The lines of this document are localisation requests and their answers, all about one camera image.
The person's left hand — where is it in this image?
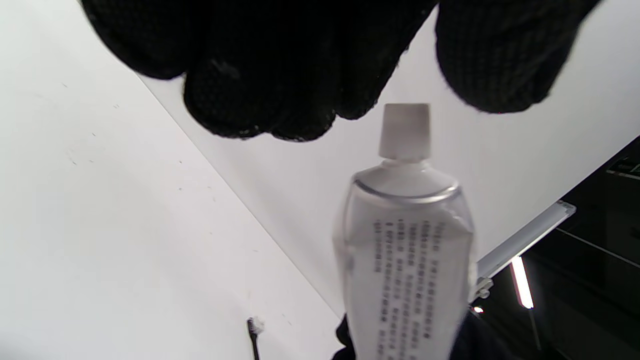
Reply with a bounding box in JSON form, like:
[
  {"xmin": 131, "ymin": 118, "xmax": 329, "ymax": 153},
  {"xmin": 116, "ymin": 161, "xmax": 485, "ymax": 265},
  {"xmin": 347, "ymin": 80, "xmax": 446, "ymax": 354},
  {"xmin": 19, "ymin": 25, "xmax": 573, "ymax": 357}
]
[{"xmin": 80, "ymin": 0, "xmax": 601, "ymax": 144}]

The person's right hand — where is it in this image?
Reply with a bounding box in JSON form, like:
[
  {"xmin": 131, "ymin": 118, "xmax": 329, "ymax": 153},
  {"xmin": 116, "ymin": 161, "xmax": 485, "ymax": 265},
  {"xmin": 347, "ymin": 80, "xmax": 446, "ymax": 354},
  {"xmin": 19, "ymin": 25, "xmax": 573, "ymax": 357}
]
[{"xmin": 330, "ymin": 311, "xmax": 516, "ymax": 360}]

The black toothbrush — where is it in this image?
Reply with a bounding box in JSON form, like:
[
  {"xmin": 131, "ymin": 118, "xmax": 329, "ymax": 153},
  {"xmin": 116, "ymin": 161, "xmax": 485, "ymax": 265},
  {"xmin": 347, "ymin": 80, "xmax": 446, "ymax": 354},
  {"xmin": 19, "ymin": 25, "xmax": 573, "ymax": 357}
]
[{"xmin": 246, "ymin": 316, "xmax": 266, "ymax": 360}]

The white toothpaste tube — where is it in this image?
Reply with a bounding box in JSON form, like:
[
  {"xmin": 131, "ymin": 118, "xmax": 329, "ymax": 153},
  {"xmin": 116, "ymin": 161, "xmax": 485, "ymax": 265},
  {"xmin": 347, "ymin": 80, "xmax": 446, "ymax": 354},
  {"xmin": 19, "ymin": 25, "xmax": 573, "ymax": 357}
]
[{"xmin": 332, "ymin": 102, "xmax": 476, "ymax": 360}]

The white partition board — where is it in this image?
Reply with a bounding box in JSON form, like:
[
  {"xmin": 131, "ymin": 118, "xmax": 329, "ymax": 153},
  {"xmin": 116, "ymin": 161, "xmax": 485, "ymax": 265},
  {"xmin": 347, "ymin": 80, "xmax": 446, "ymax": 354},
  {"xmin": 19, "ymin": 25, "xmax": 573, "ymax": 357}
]
[{"xmin": 135, "ymin": 0, "xmax": 640, "ymax": 321}]

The bright light tube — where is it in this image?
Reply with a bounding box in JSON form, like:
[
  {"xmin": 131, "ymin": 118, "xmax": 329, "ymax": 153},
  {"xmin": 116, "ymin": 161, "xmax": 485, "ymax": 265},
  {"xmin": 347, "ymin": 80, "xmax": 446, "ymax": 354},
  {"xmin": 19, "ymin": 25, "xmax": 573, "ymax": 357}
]
[{"xmin": 510, "ymin": 256, "xmax": 534, "ymax": 310}]

